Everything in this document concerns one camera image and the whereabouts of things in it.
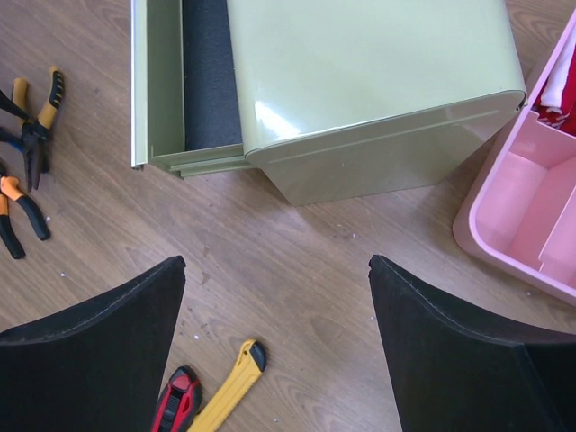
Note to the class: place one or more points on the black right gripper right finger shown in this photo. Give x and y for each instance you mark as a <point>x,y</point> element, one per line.
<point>455,366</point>

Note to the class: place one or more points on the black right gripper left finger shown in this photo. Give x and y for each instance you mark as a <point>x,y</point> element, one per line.
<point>95,366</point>

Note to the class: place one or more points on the red black utility knife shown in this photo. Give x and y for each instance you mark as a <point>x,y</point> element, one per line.
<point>179,402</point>

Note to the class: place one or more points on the yellow utility knife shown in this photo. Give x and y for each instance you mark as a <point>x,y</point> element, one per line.
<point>249,366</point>

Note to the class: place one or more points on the yellow handled pliers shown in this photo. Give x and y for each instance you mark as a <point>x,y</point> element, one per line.
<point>35,133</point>

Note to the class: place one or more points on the green metal tool chest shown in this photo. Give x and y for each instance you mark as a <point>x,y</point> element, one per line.
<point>336,99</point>

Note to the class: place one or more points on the pink plastic divided organizer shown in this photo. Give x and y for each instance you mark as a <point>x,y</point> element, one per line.
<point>520,212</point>

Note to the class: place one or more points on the black drawer liner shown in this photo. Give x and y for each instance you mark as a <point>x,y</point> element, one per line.
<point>211,107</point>

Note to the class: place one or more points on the red white striped sock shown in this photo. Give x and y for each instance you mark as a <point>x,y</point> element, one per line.
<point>556,102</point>

